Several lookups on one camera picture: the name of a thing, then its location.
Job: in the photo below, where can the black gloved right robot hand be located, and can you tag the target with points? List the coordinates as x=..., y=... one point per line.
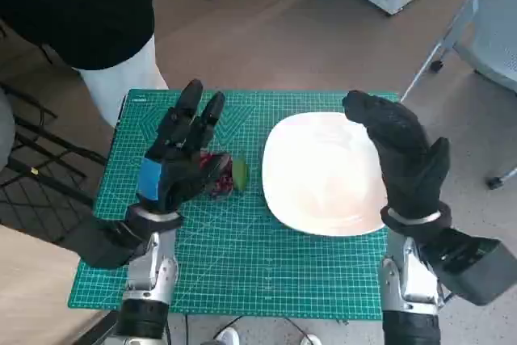
x=404, y=151

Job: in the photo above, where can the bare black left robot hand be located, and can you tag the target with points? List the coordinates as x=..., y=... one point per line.
x=169, y=175

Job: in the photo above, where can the red toy grapes with leaf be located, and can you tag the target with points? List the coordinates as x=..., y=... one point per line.
x=240, y=175

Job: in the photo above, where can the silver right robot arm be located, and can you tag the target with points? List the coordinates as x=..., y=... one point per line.
x=408, y=280

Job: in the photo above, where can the white square plate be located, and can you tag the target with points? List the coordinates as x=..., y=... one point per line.
x=323, y=175

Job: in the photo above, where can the green cutting mat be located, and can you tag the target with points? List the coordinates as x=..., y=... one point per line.
x=250, y=264

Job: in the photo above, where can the light grey mesh chair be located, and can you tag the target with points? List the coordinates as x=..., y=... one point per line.
x=493, y=38

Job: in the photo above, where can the grey rounded object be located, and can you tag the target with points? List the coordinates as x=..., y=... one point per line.
x=6, y=131

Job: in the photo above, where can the white shoe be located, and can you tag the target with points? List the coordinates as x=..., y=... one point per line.
x=312, y=340
x=227, y=337

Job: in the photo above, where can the light wooden desk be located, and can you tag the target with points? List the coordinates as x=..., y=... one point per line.
x=32, y=292

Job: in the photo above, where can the person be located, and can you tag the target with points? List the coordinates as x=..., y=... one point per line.
x=72, y=9

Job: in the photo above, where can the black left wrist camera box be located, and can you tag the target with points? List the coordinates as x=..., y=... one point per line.
x=101, y=244

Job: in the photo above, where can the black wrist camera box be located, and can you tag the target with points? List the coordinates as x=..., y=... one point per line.
x=101, y=244
x=476, y=268

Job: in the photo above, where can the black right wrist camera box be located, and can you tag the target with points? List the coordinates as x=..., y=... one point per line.
x=476, y=268

